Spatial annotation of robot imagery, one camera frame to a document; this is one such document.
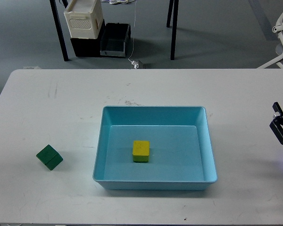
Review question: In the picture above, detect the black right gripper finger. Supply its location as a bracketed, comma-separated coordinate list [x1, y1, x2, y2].
[269, 102, 283, 145]

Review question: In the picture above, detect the yellow wooden block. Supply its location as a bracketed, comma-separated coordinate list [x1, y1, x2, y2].
[132, 140, 150, 162]

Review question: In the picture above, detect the green wooden block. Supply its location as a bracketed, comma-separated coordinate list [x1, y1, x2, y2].
[36, 145, 63, 170]

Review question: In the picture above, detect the black storage box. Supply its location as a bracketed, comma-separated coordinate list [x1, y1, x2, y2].
[70, 21, 106, 57]

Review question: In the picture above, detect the light blue plastic tray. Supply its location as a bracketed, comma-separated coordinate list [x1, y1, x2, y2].
[93, 106, 218, 191]

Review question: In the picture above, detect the black table leg right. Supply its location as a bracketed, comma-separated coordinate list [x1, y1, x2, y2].
[166, 0, 179, 60]

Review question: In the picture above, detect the black table leg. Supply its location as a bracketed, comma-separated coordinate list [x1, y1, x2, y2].
[166, 0, 179, 60]
[50, 0, 69, 62]

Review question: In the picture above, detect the white power adapter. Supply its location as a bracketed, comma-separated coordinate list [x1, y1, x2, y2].
[131, 60, 146, 69]

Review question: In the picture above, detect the dark open plastic bin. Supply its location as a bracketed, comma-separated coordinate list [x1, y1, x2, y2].
[100, 23, 131, 57]

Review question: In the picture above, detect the cream plastic crate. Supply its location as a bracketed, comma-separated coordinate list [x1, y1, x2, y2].
[64, 0, 104, 39]

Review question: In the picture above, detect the black table leg left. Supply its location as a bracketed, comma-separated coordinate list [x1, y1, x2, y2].
[50, 0, 69, 62]

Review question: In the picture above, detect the white hanging cable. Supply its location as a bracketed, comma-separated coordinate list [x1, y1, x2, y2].
[128, 0, 137, 63]

